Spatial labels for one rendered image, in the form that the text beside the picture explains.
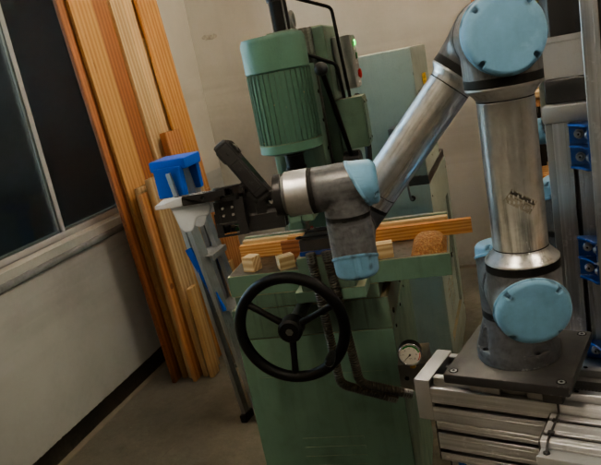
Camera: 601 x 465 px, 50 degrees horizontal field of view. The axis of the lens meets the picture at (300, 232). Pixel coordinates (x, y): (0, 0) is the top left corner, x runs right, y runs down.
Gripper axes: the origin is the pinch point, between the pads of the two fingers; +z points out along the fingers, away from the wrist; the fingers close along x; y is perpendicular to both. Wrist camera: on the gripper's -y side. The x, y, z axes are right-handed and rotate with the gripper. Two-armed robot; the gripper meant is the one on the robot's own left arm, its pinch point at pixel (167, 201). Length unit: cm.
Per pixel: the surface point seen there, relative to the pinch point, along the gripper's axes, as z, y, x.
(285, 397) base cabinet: 2, 62, 68
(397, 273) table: -35, 30, 60
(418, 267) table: -41, 29, 59
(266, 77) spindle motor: -9, -25, 64
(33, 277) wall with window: 115, 27, 140
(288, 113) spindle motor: -13, -16, 65
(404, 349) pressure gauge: -34, 49, 56
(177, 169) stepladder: 45, -7, 141
